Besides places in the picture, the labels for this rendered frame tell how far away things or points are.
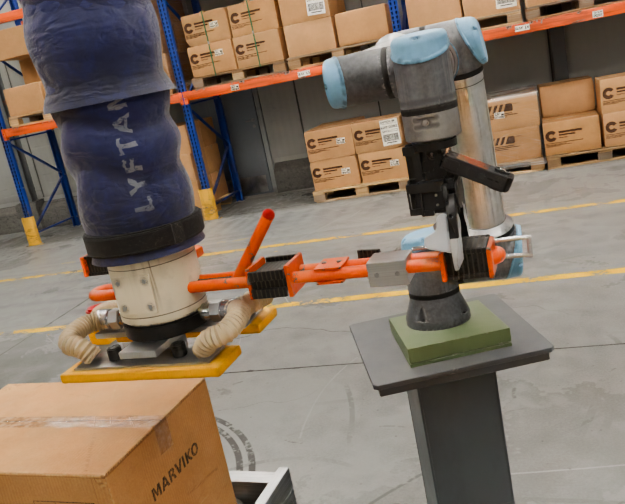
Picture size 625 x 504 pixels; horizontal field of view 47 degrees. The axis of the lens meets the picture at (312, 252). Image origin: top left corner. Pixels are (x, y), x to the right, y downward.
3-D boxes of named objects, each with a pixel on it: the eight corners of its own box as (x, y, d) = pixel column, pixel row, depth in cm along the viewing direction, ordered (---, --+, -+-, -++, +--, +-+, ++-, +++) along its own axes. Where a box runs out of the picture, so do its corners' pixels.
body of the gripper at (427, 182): (419, 209, 125) (408, 140, 122) (469, 203, 121) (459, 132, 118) (410, 221, 118) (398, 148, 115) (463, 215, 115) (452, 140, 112)
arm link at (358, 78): (377, 35, 186) (311, 55, 125) (425, 25, 183) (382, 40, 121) (385, 80, 189) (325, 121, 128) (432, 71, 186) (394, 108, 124)
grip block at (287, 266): (249, 302, 130) (241, 271, 128) (268, 284, 139) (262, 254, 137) (292, 298, 127) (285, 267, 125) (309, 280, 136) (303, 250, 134)
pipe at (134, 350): (62, 362, 138) (54, 335, 136) (132, 313, 160) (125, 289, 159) (220, 354, 126) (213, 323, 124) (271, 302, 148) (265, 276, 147)
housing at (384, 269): (369, 289, 123) (364, 264, 122) (377, 276, 130) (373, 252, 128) (409, 285, 121) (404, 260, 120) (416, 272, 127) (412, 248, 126)
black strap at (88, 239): (63, 264, 132) (57, 243, 131) (130, 230, 153) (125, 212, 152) (169, 252, 124) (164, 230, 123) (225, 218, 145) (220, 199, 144)
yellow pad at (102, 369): (61, 384, 137) (54, 360, 136) (92, 361, 146) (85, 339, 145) (220, 377, 125) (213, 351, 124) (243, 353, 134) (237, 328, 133)
